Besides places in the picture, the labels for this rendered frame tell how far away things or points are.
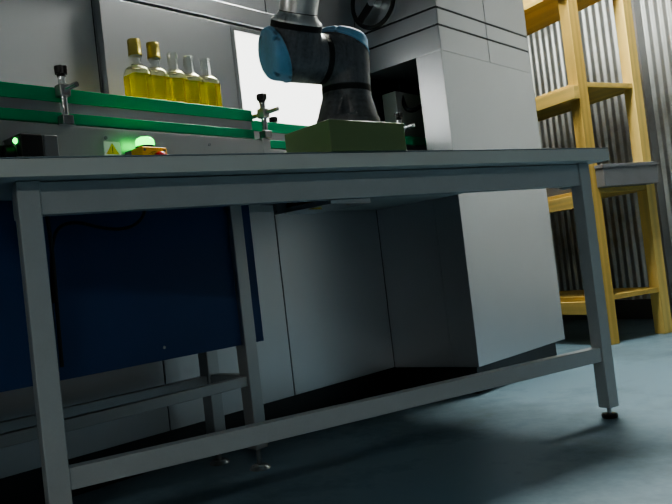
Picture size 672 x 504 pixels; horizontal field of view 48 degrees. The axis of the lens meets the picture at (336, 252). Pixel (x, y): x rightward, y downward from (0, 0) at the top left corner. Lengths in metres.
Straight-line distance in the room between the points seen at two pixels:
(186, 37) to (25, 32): 0.50
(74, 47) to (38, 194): 0.83
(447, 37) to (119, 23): 1.20
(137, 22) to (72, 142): 0.64
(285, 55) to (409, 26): 1.27
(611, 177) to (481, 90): 1.05
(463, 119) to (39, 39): 1.48
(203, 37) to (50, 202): 1.13
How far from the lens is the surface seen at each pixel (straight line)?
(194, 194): 1.53
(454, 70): 2.85
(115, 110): 1.86
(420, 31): 2.87
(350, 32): 1.78
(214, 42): 2.46
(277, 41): 1.69
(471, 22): 3.04
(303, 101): 2.68
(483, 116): 2.96
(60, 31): 2.20
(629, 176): 3.90
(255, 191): 1.58
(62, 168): 1.42
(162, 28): 2.35
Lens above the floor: 0.49
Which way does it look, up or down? 2 degrees up
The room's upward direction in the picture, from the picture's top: 7 degrees counter-clockwise
